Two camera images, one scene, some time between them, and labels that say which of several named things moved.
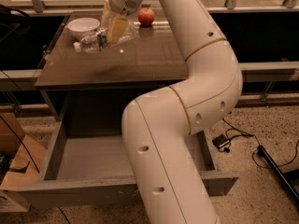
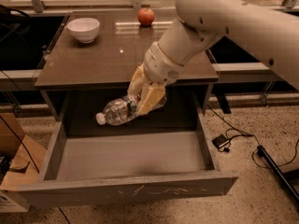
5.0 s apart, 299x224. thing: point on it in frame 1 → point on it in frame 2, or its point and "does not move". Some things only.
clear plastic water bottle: [96, 40] → [122, 110]
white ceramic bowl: [79, 27] does not move
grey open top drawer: [92, 171] does not move
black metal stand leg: [262, 151] does not move
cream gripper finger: [119, 26] → [154, 95]
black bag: [13, 22] does not move
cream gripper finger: [107, 19] → [139, 80]
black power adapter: [220, 141] does not move
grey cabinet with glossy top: [98, 87] does not move
